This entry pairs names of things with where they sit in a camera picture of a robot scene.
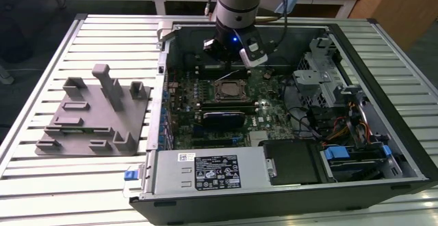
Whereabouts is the orange yellow wire bundle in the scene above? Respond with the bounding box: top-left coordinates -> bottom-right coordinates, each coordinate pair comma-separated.
320,102 -> 373,145

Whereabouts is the green RAM stick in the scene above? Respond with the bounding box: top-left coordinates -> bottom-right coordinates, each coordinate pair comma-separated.
60,128 -> 96,135

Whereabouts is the green motherboard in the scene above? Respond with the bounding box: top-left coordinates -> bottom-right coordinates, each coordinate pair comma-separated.
162,68 -> 297,151

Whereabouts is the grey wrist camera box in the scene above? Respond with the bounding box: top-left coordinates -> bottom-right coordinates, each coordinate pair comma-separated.
202,38 -> 223,55

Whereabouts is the wooden cabinet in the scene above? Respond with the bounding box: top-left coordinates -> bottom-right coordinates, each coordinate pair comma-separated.
348,0 -> 438,52

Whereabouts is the CPU socket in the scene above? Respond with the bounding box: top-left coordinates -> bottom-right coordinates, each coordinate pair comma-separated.
210,78 -> 249,103

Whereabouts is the black cable with copper end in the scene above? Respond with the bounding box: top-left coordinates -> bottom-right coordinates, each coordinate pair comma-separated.
255,0 -> 289,55

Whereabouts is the black PC case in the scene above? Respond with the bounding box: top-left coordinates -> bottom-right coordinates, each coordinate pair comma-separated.
121,18 -> 438,226

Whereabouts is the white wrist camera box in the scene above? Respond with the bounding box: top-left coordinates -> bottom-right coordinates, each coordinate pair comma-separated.
237,35 -> 269,69

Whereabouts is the silver chipset heat sink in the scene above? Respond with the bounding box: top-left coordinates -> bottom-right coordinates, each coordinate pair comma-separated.
248,130 -> 269,145

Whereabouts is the silver CPU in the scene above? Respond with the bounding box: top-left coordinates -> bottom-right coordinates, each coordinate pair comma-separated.
220,84 -> 241,97

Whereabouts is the grey metal drive cage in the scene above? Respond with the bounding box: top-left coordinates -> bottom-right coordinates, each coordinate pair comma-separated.
292,37 -> 347,109

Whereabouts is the silver case handle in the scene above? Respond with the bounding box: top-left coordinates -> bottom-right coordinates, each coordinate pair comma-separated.
156,20 -> 176,44

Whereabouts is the pale furniture foot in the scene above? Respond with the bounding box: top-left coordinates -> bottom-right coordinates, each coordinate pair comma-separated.
0,63 -> 14,85

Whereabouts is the blue disk carrier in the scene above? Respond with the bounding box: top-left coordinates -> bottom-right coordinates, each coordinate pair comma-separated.
323,146 -> 349,162

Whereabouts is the black plastic shroud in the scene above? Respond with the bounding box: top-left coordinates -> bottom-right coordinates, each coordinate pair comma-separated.
261,138 -> 324,186

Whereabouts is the silver power supply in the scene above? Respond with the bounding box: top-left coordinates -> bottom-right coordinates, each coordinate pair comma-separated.
145,148 -> 275,196

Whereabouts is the metal disk bay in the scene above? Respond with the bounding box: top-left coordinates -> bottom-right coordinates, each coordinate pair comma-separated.
317,143 -> 404,183

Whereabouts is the black graphics card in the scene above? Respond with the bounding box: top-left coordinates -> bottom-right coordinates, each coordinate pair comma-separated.
200,110 -> 247,130

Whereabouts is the metal socket cover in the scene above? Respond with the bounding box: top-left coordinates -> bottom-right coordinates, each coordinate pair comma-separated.
213,80 -> 248,101

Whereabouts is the grey parts rack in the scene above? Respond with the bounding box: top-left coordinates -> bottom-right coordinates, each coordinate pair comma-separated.
34,63 -> 153,157

